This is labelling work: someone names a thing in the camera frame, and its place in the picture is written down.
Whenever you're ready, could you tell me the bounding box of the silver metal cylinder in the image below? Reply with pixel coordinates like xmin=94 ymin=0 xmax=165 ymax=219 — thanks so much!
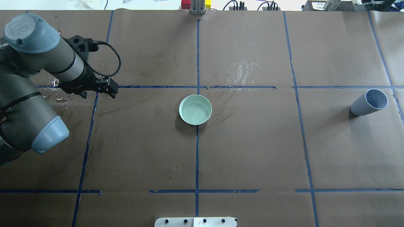
xmin=323 ymin=0 xmax=341 ymax=11

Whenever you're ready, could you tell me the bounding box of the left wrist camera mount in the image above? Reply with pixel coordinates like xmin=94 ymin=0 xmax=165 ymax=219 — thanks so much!
xmin=62 ymin=35 xmax=99 ymax=62

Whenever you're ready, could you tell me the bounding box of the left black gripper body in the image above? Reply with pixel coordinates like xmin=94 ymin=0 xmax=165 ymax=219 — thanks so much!
xmin=59 ymin=68 xmax=100 ymax=95

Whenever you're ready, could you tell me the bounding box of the yellow cube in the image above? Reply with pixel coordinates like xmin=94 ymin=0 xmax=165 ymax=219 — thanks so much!
xmin=205 ymin=0 xmax=212 ymax=9

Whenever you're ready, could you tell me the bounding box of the white pedestal column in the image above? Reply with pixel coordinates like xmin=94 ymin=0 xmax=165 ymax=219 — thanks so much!
xmin=154 ymin=217 xmax=238 ymax=227

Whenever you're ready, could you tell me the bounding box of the black camera cable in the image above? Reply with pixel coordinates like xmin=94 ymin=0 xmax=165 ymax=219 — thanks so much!
xmin=62 ymin=37 xmax=122 ymax=77

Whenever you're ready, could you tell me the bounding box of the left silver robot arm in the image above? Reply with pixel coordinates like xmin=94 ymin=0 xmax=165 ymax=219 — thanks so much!
xmin=0 ymin=13 xmax=122 ymax=166

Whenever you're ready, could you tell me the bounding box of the mint green bowl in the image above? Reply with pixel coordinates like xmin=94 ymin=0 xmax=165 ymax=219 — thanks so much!
xmin=179 ymin=95 xmax=212 ymax=125

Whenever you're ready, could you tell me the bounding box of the light blue cup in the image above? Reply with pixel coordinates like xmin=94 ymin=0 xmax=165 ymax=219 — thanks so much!
xmin=350 ymin=89 xmax=389 ymax=116

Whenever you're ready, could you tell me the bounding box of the red cube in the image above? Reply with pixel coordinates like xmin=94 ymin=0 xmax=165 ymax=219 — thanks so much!
xmin=181 ymin=0 xmax=191 ymax=10

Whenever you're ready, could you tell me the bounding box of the aluminium frame post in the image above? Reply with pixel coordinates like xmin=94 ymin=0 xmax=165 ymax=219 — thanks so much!
xmin=190 ymin=0 xmax=206 ymax=15

